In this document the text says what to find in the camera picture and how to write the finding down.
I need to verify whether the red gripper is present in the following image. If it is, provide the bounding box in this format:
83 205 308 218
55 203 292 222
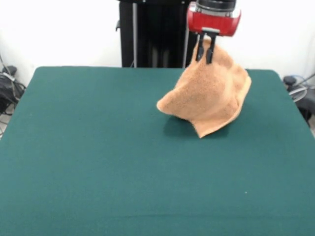
186 2 242 65

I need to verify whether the orange terry towel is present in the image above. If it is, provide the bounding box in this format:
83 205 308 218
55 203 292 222
157 36 252 139

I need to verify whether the dark green table cloth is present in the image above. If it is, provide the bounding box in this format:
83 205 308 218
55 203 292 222
0 65 315 236

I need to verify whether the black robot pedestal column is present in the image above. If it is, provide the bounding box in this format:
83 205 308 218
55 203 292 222
115 0 197 69

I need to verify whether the grey cable coil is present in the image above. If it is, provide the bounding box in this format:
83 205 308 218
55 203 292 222
286 73 315 101

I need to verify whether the black cable bundle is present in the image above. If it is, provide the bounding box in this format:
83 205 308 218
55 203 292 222
0 71 27 116

